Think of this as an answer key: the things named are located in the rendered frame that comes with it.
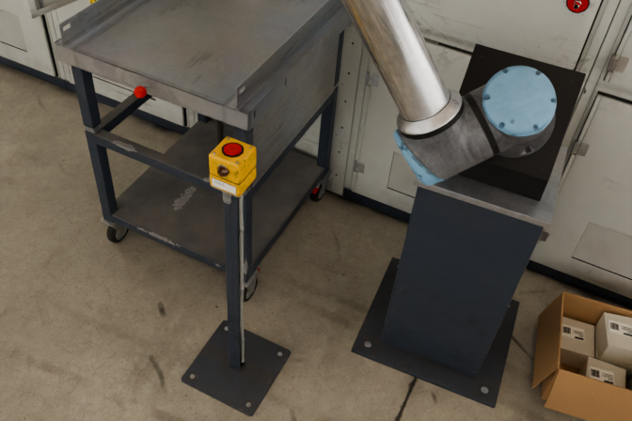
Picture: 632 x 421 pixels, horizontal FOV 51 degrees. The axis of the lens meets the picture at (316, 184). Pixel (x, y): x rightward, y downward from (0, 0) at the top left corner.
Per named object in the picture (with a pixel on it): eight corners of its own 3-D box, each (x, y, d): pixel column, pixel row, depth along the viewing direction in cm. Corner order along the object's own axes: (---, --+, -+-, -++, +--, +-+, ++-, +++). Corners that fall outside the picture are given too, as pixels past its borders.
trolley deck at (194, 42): (248, 132, 172) (248, 113, 168) (57, 60, 189) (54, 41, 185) (354, 19, 217) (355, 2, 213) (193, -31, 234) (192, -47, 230)
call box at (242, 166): (239, 199, 152) (238, 165, 145) (209, 187, 155) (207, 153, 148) (257, 178, 158) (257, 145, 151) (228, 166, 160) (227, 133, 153)
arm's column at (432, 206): (494, 311, 234) (560, 153, 184) (475, 381, 213) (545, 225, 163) (405, 279, 241) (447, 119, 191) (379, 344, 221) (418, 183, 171)
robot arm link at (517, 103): (562, 126, 151) (574, 113, 134) (493, 160, 155) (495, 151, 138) (530, 68, 154) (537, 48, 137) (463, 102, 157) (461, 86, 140)
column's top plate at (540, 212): (565, 152, 184) (567, 147, 183) (548, 229, 162) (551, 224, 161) (444, 116, 192) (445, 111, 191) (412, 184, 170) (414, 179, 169)
